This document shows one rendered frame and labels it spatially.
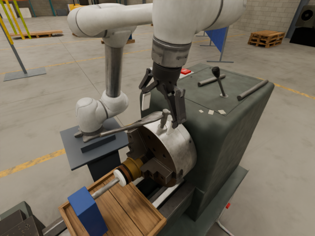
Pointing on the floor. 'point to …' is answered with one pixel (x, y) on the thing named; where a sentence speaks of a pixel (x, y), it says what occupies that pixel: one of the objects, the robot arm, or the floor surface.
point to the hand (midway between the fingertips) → (157, 118)
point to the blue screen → (217, 40)
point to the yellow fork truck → (81, 4)
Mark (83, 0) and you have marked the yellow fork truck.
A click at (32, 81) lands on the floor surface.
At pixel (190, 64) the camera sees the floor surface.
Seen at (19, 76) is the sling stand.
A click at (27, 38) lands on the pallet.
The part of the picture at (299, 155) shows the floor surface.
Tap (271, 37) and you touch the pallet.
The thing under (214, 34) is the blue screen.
